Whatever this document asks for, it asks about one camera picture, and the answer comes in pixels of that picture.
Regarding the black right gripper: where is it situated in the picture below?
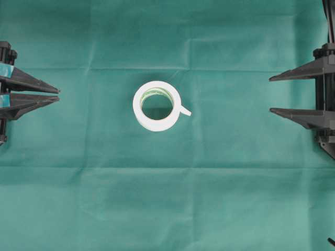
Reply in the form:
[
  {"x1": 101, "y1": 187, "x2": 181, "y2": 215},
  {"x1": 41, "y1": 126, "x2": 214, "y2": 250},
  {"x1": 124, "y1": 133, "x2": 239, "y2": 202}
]
[{"x1": 269, "y1": 43, "x2": 334, "y2": 158}]

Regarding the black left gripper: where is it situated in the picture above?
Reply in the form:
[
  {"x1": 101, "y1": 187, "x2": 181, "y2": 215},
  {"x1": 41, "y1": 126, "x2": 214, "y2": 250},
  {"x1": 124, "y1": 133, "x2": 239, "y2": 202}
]
[{"x1": 1, "y1": 41, "x2": 60, "y2": 145}]

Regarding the white duct tape roll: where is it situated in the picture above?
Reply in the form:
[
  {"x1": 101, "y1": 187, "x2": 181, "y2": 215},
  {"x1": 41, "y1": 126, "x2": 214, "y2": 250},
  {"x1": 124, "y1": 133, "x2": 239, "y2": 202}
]
[{"x1": 132, "y1": 81, "x2": 192, "y2": 132}]

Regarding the green table cloth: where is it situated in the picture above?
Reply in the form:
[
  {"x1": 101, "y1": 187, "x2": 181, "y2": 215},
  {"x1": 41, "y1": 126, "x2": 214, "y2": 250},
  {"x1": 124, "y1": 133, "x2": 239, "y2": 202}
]
[{"x1": 1, "y1": 1, "x2": 334, "y2": 250}]

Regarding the black cable right edge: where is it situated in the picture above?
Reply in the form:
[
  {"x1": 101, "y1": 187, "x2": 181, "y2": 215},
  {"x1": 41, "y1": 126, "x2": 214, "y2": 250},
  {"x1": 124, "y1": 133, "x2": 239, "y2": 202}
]
[{"x1": 321, "y1": 0, "x2": 335, "y2": 42}]

